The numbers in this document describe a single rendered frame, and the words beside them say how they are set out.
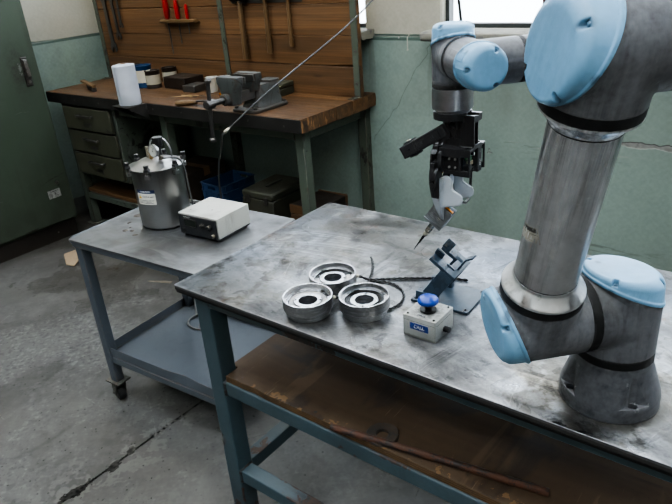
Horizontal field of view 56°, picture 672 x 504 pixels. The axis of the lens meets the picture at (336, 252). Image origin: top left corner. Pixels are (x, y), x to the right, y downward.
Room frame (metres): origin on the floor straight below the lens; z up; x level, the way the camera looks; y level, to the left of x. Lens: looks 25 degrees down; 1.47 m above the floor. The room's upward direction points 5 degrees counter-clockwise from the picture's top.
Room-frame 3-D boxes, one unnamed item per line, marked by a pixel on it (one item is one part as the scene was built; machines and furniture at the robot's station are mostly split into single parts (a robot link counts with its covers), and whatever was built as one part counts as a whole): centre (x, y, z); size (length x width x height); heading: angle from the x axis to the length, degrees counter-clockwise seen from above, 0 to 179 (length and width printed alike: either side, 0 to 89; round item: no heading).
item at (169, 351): (1.98, 0.52, 0.34); 0.67 x 0.46 x 0.68; 55
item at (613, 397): (0.81, -0.42, 0.85); 0.15 x 0.15 x 0.10
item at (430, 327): (1.04, -0.17, 0.82); 0.08 x 0.07 x 0.05; 51
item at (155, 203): (1.99, 0.49, 0.83); 0.41 x 0.19 x 0.30; 55
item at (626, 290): (0.81, -0.41, 0.97); 0.13 x 0.12 x 0.14; 98
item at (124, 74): (3.27, 0.98, 0.96); 0.12 x 0.11 x 0.20; 141
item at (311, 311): (1.15, 0.07, 0.82); 0.10 x 0.10 x 0.04
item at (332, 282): (1.24, 0.01, 0.82); 0.10 x 0.10 x 0.04
